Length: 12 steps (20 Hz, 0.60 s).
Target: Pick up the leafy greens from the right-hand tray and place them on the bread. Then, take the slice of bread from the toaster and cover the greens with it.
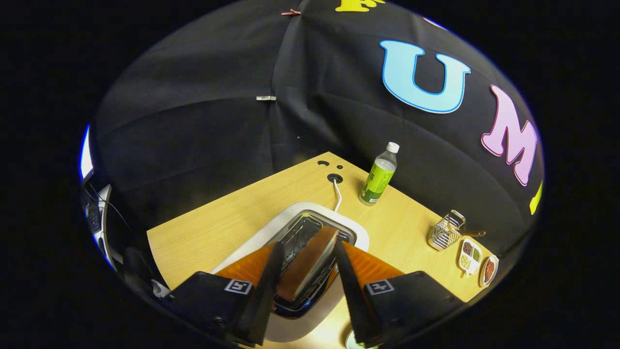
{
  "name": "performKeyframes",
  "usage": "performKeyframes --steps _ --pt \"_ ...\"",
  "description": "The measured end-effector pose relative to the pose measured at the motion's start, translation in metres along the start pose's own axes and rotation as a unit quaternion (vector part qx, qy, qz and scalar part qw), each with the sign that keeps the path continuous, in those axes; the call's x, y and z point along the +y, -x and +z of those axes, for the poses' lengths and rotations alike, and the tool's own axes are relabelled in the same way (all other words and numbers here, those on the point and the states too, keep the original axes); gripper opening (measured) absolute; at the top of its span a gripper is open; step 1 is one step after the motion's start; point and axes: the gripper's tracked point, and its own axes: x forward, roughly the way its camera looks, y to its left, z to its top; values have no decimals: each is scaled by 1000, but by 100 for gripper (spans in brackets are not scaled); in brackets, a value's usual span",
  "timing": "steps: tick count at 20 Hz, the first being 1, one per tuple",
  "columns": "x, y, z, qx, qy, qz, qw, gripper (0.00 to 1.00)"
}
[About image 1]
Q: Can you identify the metal wire utensil holder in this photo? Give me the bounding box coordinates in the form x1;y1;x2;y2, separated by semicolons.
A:
427;209;466;252

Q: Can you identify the white-edged dark object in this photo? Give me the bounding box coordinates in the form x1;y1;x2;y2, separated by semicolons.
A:
80;182;117;272

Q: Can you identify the plain toast bread slice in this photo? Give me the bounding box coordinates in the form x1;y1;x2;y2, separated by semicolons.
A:
276;226;340;302

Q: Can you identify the round white plate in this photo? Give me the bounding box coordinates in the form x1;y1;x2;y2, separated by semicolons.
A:
479;255;499;288

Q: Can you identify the green label drink bottle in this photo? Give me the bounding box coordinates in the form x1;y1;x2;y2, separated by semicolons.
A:
358;142;401;206

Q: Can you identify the pale green round plate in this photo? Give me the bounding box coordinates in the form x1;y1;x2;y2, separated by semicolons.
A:
345;330;369;349

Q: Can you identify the white divided dish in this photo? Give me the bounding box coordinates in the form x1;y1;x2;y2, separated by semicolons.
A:
457;236;483;278

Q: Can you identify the black backdrop cloth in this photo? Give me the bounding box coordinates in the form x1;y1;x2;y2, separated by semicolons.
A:
80;0;545;291

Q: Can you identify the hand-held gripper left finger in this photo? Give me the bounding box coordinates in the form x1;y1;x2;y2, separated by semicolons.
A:
160;241;286;347

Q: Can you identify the white toaster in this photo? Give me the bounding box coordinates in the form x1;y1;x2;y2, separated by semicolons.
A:
211;201;370;344

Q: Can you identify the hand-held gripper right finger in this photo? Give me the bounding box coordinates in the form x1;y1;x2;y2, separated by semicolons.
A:
333;240;466;349

